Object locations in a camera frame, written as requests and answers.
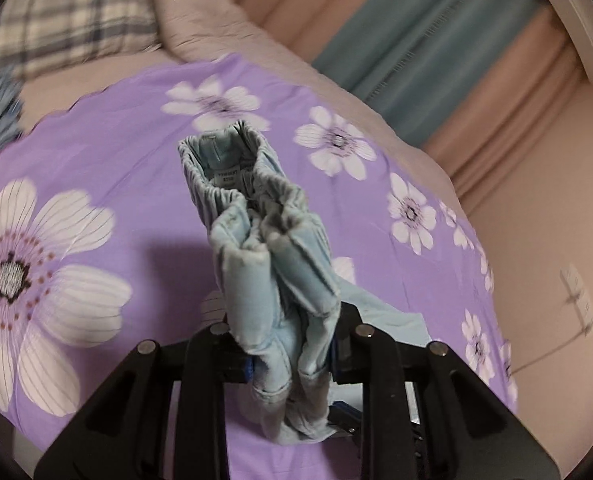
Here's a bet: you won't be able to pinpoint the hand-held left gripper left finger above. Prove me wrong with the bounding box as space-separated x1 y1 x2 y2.
34 322 252 480

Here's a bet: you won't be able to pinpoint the teal curtain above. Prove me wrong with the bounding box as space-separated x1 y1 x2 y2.
311 0 545 147

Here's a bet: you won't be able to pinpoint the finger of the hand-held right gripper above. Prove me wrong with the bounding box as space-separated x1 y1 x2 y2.
329 400 363 436

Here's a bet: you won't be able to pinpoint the thin wall cable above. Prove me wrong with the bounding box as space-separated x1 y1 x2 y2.
509 299 593 377

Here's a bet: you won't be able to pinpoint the purple floral blanket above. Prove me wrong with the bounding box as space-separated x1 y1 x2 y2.
0 54 520 480

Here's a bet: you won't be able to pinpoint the grey pink quilt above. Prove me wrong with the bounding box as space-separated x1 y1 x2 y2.
152 0 430 153

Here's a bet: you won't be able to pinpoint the white wall socket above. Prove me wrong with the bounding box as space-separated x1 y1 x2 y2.
560 263 593 337

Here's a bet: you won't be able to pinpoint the white frame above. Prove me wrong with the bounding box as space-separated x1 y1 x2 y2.
521 0 593 92

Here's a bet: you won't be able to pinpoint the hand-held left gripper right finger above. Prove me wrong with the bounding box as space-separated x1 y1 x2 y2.
327 300 560 480

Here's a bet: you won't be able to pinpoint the light blue strawberry print pants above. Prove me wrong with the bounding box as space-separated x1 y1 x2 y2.
177 120 433 447

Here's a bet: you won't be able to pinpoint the plaid pillow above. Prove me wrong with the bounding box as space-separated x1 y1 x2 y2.
0 0 163 82

